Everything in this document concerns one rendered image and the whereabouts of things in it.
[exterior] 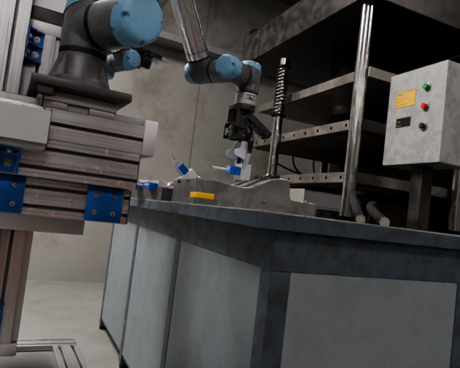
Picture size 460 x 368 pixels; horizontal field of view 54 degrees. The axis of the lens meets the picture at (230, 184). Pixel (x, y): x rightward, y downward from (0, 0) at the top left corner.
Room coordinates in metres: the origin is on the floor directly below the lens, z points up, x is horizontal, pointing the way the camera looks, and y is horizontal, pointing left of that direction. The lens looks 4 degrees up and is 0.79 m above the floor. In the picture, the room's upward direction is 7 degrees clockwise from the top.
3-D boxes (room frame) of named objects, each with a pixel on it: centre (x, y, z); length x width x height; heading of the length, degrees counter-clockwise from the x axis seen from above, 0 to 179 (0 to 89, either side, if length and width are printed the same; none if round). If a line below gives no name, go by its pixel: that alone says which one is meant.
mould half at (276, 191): (1.76, -0.06, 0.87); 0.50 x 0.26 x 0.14; 114
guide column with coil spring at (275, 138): (2.68, -0.24, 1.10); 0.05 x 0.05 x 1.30
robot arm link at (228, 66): (1.44, 0.05, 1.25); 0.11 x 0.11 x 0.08; 57
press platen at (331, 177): (2.69, -0.67, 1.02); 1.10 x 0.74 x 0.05; 24
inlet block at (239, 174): (1.51, 0.01, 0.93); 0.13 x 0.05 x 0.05; 114
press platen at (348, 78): (2.69, -0.68, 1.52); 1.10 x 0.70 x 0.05; 24
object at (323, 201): (2.59, -0.57, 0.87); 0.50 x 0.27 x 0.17; 114
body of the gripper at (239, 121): (1.52, -0.01, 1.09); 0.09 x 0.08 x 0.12; 114
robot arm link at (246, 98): (1.52, -0.02, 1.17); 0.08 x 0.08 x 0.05
